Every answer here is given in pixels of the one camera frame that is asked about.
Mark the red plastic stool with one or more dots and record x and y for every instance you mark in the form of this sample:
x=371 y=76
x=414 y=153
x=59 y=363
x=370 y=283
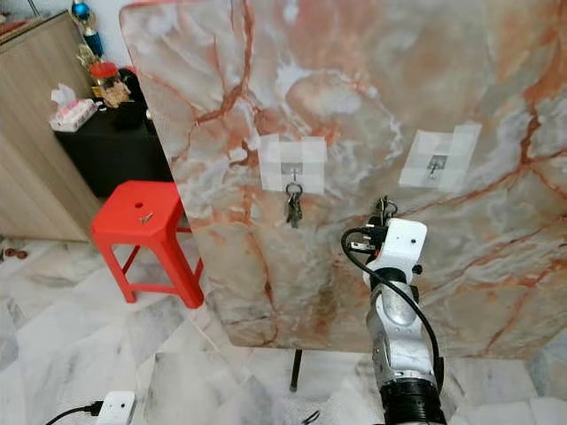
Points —
x=142 y=200

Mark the taped wall hook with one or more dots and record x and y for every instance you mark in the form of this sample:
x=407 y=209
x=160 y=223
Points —
x=292 y=162
x=439 y=158

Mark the blue gold ornament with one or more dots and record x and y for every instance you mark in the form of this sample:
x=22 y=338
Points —
x=90 y=34

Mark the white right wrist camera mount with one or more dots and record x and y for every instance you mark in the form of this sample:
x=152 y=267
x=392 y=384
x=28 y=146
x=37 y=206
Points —
x=403 y=246

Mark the black board stand leg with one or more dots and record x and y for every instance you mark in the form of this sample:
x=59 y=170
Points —
x=296 y=372

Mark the white power strip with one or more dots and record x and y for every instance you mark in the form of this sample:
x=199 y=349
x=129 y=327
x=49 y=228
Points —
x=117 y=408

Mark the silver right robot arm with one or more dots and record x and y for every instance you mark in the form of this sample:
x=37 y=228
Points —
x=403 y=345

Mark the dark hanging key bunch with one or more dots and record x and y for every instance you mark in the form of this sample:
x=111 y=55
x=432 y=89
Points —
x=293 y=208

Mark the black low cabinet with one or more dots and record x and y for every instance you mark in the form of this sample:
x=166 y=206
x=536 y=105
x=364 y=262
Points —
x=115 y=155

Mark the pink white tissue box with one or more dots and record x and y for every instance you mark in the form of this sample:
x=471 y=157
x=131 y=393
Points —
x=73 y=115

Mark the black round figurine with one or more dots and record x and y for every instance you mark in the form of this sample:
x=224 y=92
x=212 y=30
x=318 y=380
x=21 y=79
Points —
x=133 y=84

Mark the small silver key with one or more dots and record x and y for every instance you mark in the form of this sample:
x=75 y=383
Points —
x=144 y=218

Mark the light wooden cabinet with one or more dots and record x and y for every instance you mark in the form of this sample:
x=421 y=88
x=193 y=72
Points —
x=35 y=133

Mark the orange veined marble board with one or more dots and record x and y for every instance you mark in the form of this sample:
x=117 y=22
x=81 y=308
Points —
x=363 y=80

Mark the red lidded clear jar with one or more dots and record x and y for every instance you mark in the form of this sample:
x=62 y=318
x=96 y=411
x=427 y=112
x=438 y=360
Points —
x=109 y=84

